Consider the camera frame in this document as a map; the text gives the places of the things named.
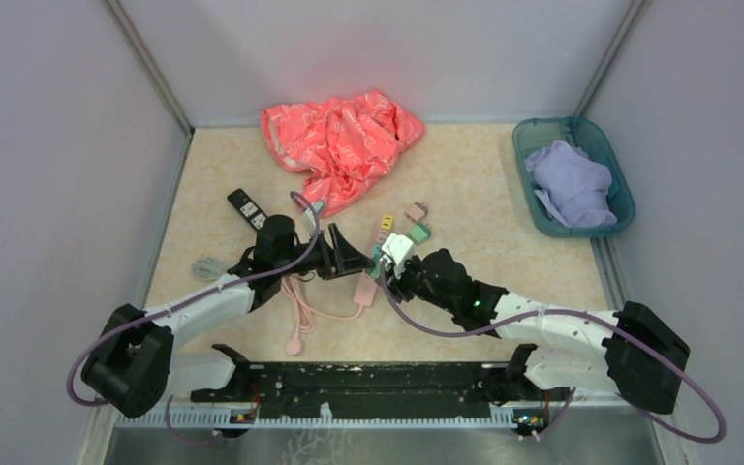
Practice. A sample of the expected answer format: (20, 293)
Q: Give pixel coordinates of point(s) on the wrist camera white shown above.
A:
(314, 212)
(396, 250)

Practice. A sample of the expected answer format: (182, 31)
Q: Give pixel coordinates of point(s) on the pink crumpled cloth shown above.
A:
(345, 144)

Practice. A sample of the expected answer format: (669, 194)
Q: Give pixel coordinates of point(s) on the teal plastic basket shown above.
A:
(530, 135)

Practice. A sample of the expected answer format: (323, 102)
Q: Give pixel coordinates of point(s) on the pink power strip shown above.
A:
(366, 288)

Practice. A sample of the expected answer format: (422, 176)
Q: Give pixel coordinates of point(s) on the black power strip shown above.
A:
(247, 209)

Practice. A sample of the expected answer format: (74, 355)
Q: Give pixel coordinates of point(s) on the teal plug adapter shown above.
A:
(375, 270)

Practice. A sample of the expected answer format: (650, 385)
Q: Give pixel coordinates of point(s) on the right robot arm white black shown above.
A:
(630, 352)

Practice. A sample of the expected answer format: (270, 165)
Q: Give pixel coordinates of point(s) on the lavender cloth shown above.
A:
(572, 188)

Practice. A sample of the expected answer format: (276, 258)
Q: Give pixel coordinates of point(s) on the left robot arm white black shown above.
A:
(136, 361)

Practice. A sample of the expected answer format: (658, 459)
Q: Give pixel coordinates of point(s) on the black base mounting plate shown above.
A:
(366, 391)

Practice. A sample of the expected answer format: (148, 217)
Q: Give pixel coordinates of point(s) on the green plug adapter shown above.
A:
(419, 234)

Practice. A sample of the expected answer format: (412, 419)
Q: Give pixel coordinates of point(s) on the yellow plug adapter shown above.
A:
(387, 223)

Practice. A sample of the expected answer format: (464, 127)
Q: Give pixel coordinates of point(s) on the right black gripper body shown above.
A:
(413, 283)

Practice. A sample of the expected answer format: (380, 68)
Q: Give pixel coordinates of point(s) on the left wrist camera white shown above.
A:
(314, 212)

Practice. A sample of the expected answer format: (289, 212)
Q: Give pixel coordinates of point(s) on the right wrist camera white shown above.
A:
(396, 250)

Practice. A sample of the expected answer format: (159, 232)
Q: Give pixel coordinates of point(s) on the white slotted cable duct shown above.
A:
(222, 416)

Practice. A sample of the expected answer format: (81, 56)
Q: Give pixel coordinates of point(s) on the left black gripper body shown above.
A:
(319, 258)

